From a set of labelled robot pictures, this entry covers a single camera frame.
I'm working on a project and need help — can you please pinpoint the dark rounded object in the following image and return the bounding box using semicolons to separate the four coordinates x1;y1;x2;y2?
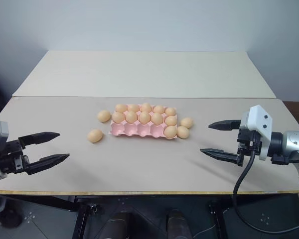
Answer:
0;195;23;233

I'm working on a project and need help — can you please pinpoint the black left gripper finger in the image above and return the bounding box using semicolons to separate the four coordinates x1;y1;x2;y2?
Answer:
26;153;70;176
18;131;61;149

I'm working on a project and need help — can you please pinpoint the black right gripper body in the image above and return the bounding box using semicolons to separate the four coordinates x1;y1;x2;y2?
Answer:
236;129;262;167

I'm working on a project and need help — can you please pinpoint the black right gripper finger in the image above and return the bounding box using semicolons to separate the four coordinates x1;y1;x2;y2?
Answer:
208;119;242;131
200;148;239;164

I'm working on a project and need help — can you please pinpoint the pink egg tray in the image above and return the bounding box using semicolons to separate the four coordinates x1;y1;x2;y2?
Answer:
110;104;178;140

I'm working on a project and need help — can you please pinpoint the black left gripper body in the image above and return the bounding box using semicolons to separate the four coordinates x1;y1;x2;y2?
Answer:
0;138;31;175

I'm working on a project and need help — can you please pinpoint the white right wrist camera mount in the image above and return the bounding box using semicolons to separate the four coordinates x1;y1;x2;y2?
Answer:
240;105;275;161

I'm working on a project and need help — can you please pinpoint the black table leg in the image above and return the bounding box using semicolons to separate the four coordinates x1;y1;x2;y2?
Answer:
208;198;228;239
72;196;101;239

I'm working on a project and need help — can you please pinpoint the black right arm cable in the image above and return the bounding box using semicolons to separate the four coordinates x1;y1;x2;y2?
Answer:
232;139;299;236

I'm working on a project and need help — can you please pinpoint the dark rounded shape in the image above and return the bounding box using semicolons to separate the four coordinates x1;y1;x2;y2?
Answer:
164;209;190;239
99;210;132;239

